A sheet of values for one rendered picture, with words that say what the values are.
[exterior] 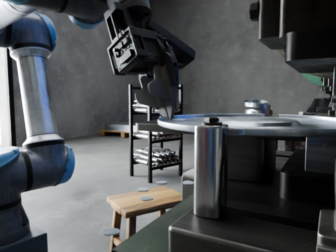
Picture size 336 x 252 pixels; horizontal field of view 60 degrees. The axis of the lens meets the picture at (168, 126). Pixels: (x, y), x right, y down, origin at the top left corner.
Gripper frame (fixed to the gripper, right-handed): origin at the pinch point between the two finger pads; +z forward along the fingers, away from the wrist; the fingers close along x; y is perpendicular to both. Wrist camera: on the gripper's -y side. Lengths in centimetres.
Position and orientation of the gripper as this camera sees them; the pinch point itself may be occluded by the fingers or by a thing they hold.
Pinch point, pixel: (171, 112)
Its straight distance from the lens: 51.3
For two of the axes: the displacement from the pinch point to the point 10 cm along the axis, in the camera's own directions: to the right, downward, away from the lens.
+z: 2.9, 9.4, -2.0
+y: -7.1, 0.7, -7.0
